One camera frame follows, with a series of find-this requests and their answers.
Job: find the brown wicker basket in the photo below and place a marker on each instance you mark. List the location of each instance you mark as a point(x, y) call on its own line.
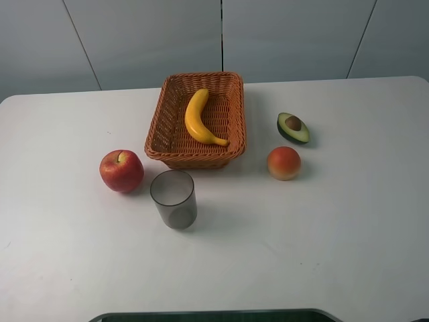
point(168, 140)

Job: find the halved green avocado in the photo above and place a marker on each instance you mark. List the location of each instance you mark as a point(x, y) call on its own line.
point(292, 128)

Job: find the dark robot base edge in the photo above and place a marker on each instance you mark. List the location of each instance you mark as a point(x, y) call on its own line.
point(237, 315)

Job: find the orange round bun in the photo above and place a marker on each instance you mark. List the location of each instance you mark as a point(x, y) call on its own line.
point(284, 163)

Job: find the transparent grey plastic cup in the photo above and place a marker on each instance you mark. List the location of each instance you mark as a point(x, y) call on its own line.
point(173, 193)

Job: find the yellow banana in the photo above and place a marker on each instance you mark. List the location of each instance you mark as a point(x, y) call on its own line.
point(193, 120)

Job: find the red apple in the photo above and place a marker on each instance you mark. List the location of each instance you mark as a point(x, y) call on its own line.
point(121, 170)

